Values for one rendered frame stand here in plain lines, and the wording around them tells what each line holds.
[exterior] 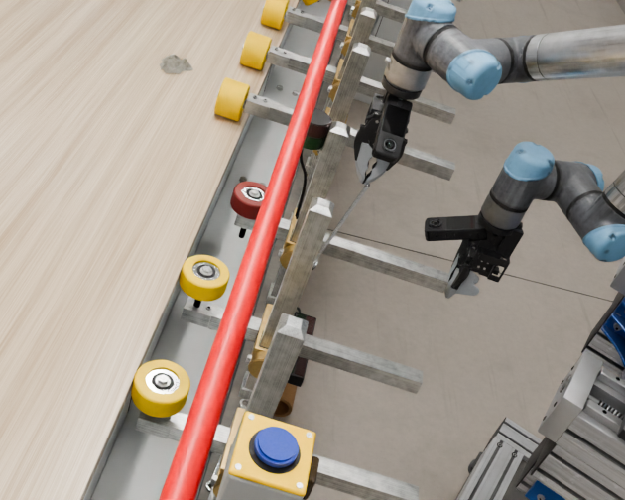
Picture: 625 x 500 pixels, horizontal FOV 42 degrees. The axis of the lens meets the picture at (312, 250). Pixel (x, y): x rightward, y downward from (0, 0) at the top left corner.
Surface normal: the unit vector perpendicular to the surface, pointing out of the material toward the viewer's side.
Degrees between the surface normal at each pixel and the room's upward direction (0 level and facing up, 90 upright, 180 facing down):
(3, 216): 0
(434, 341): 0
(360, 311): 0
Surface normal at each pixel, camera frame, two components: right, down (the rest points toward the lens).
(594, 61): -0.73, 0.51
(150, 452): 0.28, -0.74
